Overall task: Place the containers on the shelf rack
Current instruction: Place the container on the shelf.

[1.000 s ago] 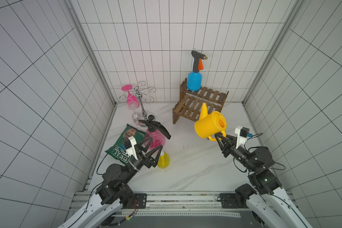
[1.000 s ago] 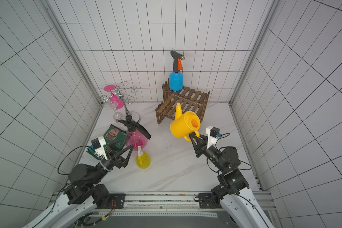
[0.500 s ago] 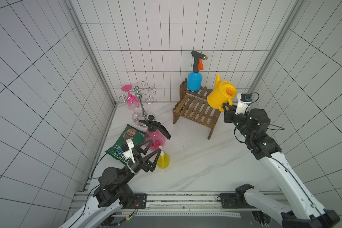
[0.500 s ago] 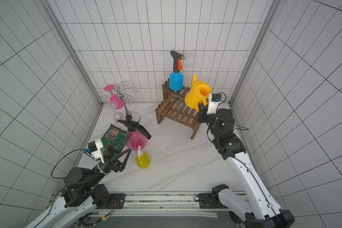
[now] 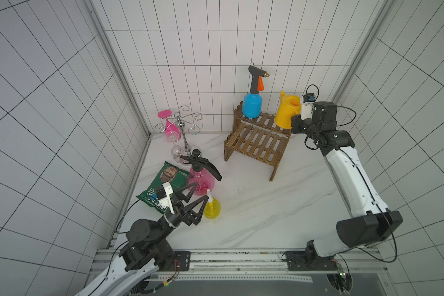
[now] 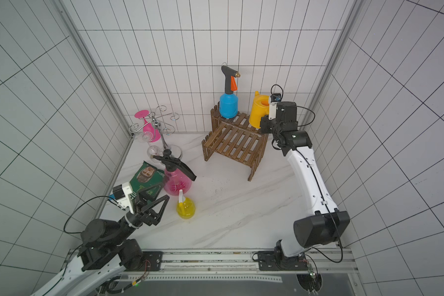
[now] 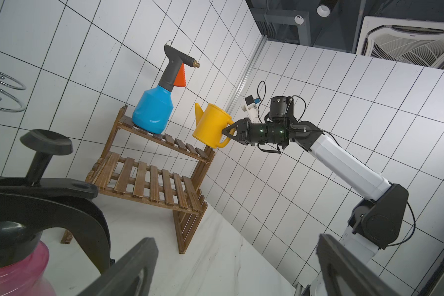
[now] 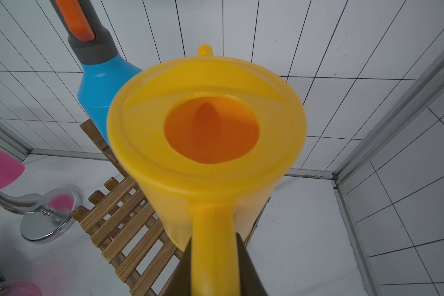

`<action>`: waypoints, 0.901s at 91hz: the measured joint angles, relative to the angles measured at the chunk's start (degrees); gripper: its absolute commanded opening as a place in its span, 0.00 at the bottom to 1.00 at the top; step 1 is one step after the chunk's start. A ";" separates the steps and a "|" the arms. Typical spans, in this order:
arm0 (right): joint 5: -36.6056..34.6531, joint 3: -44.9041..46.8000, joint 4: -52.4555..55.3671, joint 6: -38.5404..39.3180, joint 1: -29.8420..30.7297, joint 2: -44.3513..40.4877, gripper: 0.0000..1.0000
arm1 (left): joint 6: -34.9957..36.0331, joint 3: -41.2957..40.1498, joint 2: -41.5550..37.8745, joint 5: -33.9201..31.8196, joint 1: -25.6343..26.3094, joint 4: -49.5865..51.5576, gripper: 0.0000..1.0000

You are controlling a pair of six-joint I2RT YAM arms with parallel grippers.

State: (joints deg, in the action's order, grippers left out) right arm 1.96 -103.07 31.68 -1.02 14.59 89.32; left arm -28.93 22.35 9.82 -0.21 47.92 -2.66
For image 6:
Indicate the pink wine glass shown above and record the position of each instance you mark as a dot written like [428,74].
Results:
[149,132]

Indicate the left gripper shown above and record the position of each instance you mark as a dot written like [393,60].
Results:
[147,213]

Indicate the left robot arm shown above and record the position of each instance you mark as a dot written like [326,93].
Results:
[107,249]

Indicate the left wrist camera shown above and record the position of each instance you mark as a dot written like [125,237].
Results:
[124,195]

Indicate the blue spray bottle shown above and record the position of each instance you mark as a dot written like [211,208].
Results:
[229,101]

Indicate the wooden slatted shelf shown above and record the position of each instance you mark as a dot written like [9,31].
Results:
[235,139]

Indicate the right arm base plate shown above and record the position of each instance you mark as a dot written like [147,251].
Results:
[276,261]

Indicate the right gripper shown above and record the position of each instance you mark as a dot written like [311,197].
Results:
[268,123]

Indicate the pink pump sprayer bottle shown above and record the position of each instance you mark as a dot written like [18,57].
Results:
[178,175]

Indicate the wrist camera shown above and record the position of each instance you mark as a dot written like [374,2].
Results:
[274,100]
[124,195]

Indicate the small yellow spray bottle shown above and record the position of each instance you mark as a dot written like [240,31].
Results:
[186,208]

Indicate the chrome wine glass rack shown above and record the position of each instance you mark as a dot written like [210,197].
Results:
[164,124]

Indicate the green chips bag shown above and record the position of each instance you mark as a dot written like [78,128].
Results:
[146,176]

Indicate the clear wine glass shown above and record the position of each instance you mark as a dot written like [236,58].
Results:
[154,150]

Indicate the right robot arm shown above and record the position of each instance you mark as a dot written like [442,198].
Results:
[322,222]

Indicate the yellow watering can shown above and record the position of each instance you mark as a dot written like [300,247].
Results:
[260,108]

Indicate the aluminium mounting rail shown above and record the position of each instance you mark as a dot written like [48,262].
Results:
[233,264]

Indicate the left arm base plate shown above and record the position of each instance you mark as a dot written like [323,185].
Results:
[148,261]

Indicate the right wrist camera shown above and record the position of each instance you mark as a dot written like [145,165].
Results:
[274,100]

